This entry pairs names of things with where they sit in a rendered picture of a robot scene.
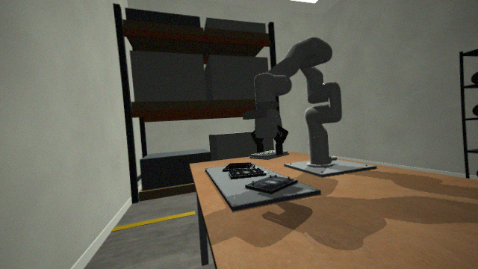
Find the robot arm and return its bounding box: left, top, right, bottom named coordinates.
left=243, top=37, right=342, bottom=167

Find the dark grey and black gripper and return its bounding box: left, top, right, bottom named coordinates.
left=251, top=109, right=288, bottom=155

